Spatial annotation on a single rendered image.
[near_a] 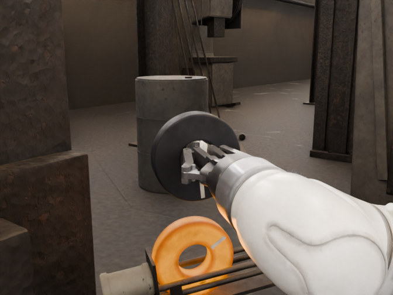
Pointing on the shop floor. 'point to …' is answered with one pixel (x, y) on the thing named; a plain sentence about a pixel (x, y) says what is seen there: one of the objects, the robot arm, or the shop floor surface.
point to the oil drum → (163, 115)
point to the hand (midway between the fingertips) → (196, 147)
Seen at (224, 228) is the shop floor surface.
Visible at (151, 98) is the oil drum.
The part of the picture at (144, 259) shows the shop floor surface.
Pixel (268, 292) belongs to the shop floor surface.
